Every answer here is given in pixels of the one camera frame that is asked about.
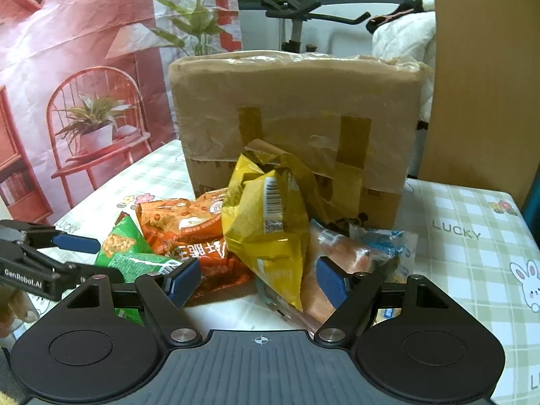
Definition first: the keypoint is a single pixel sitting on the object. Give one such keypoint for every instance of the green snack bag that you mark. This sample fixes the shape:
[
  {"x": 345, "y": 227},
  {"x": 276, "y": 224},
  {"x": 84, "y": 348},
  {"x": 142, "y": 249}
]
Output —
[{"x": 122, "y": 244}]

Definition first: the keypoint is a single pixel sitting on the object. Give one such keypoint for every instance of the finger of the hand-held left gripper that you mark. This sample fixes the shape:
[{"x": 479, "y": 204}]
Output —
[
  {"x": 78, "y": 243},
  {"x": 105, "y": 273}
]

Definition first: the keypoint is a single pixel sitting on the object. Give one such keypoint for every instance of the yellow snack bag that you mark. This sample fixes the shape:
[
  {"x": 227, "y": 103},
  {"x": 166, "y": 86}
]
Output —
[{"x": 261, "y": 236}]

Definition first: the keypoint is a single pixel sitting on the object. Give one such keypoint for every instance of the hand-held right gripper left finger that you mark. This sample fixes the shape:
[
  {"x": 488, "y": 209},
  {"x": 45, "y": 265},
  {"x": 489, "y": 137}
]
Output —
[{"x": 184, "y": 282}]

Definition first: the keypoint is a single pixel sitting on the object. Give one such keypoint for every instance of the printed backdrop cloth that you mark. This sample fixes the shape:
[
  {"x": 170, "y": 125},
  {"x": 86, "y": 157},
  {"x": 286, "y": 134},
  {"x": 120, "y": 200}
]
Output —
[{"x": 84, "y": 50}]

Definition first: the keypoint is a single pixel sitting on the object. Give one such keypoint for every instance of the checked tablecloth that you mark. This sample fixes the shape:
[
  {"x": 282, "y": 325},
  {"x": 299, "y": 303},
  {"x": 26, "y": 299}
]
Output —
[{"x": 464, "y": 219}]

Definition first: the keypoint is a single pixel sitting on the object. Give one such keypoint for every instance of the orange snack bag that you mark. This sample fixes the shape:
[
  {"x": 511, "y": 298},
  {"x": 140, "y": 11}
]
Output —
[{"x": 177, "y": 219}]

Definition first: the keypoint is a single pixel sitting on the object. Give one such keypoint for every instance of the black pink garment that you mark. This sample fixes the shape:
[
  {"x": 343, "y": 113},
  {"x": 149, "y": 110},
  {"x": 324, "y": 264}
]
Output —
[{"x": 396, "y": 14}]

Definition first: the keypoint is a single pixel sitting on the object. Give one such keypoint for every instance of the blue white snack packet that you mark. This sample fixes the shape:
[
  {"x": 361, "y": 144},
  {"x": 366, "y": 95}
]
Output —
[{"x": 392, "y": 240}]

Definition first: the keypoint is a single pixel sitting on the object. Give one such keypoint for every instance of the brown paper bag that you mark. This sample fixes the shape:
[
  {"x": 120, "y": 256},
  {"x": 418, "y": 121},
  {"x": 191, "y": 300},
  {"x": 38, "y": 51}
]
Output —
[{"x": 295, "y": 93}]

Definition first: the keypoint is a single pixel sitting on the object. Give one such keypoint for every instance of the brown wooden board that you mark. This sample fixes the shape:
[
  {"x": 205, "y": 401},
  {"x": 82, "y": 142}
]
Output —
[{"x": 485, "y": 93}]

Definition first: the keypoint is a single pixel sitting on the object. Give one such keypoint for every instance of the black exercise bike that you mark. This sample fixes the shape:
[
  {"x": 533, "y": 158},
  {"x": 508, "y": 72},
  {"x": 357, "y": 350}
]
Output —
[{"x": 291, "y": 6}]

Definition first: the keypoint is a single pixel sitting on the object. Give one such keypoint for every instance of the white quilted blanket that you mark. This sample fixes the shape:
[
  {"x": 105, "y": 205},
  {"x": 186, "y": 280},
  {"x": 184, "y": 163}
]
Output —
[{"x": 405, "y": 40}]

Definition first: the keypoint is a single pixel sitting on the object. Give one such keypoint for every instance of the clear bread packet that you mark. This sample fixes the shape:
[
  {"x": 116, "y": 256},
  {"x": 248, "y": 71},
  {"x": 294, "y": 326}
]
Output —
[{"x": 337, "y": 248}]

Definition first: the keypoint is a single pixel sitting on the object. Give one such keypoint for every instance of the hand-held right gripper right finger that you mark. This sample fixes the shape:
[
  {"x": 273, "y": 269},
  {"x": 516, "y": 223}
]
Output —
[{"x": 330, "y": 280}]

